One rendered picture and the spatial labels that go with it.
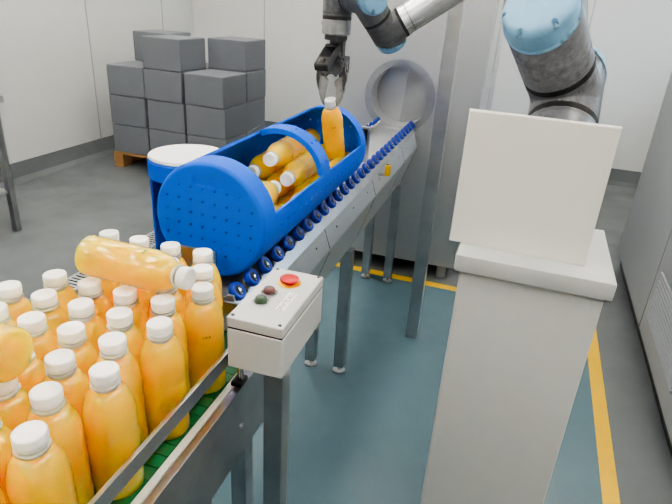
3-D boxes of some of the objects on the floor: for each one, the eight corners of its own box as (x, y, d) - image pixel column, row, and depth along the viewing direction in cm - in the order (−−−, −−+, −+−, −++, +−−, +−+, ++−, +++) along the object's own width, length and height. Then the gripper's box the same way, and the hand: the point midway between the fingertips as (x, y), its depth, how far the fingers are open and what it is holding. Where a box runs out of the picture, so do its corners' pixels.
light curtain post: (418, 333, 293) (469, -27, 222) (416, 339, 287) (468, -28, 217) (406, 330, 294) (454, -28, 223) (404, 336, 289) (452, -28, 218)
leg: (346, 369, 261) (356, 247, 235) (342, 376, 256) (352, 252, 230) (334, 366, 262) (343, 245, 236) (330, 373, 257) (339, 250, 231)
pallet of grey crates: (266, 164, 564) (267, 39, 515) (226, 185, 495) (222, 43, 445) (165, 147, 598) (157, 29, 549) (115, 165, 529) (100, 32, 479)
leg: (318, 362, 264) (325, 241, 238) (314, 369, 259) (320, 246, 233) (307, 359, 266) (312, 239, 240) (302, 366, 261) (307, 244, 235)
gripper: (358, 36, 176) (353, 104, 185) (323, 33, 179) (320, 100, 188) (350, 37, 168) (345, 108, 177) (314, 34, 171) (311, 104, 180)
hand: (330, 101), depth 180 cm, fingers closed on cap, 4 cm apart
